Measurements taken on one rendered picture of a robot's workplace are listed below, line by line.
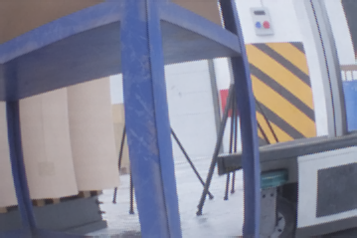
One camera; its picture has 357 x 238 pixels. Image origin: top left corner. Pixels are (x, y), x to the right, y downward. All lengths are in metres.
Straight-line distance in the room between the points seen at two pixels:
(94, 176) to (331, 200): 1.13
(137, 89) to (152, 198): 0.11
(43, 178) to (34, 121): 0.20
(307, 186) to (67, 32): 0.82
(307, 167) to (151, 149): 0.75
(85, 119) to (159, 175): 1.51
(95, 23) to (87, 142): 1.46
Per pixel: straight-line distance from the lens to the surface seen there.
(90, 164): 2.06
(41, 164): 1.68
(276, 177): 1.36
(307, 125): 6.39
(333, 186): 1.26
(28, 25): 0.80
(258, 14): 6.48
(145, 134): 0.57
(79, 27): 0.63
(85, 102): 2.07
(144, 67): 0.57
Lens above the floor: 0.36
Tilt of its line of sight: 2 degrees up
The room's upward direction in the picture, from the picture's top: 6 degrees counter-clockwise
